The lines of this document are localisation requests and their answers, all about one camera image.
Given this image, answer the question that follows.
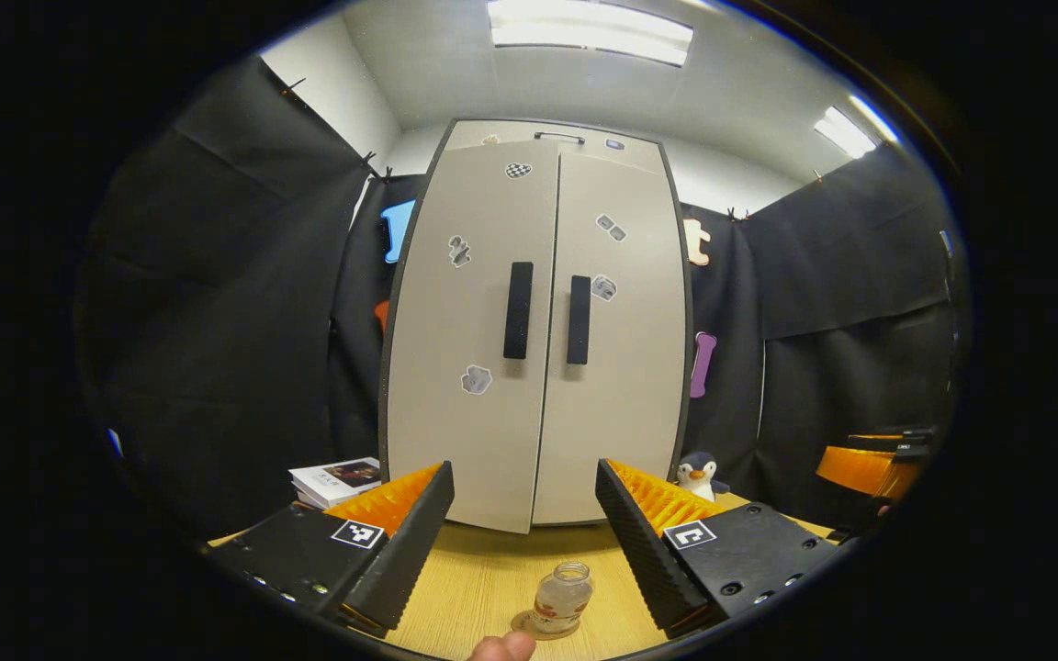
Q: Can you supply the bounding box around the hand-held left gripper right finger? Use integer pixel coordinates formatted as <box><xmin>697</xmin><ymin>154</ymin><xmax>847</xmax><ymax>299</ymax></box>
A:
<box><xmin>595</xmin><ymin>457</ymin><xmax>851</xmax><ymax>642</ymax></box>

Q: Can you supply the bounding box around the grey drawer with black handle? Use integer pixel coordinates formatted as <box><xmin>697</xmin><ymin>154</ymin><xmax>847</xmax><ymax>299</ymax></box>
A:
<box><xmin>445</xmin><ymin>119</ymin><xmax>668</xmax><ymax>175</ymax></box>

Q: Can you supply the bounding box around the grey cabinet door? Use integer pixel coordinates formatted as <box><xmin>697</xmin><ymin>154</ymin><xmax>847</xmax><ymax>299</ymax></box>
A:
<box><xmin>385</xmin><ymin>140</ymin><xmax>559</xmax><ymax>535</ymax></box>
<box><xmin>531</xmin><ymin>151</ymin><xmax>688</xmax><ymax>527</ymax></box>

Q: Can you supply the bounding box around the black backdrop cloth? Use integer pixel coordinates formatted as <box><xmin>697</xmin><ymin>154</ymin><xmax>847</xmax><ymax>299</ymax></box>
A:
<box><xmin>74</xmin><ymin>55</ymin><xmax>971</xmax><ymax>543</ymax></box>

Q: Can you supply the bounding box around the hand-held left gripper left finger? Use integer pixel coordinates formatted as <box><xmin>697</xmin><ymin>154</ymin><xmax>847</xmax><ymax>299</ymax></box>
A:
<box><xmin>210</xmin><ymin>461</ymin><xmax>456</xmax><ymax>634</ymax></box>

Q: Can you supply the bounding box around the white book with portrait cover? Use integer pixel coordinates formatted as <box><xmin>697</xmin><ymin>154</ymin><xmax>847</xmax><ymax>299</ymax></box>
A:
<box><xmin>288</xmin><ymin>456</ymin><xmax>383</xmax><ymax>504</ymax></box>

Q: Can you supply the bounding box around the clear bottle with red label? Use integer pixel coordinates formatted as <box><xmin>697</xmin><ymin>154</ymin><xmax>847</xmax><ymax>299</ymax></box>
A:
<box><xmin>529</xmin><ymin>562</ymin><xmax>596</xmax><ymax>636</ymax></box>

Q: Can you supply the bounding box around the grey cabinet with shelves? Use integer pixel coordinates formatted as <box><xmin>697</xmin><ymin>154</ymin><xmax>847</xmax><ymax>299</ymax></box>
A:
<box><xmin>377</xmin><ymin>118</ymin><xmax>695</xmax><ymax>535</ymax></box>

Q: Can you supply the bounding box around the penguin plush toy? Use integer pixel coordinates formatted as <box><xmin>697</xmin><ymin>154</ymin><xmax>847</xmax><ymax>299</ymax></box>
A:
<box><xmin>676</xmin><ymin>450</ymin><xmax>732</xmax><ymax>503</ymax></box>

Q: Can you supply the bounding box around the ceiling light panel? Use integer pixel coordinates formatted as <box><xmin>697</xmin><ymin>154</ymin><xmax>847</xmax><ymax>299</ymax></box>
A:
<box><xmin>488</xmin><ymin>0</ymin><xmax>695</xmax><ymax>67</ymax></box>
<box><xmin>814</xmin><ymin>92</ymin><xmax>902</xmax><ymax>159</ymax></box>

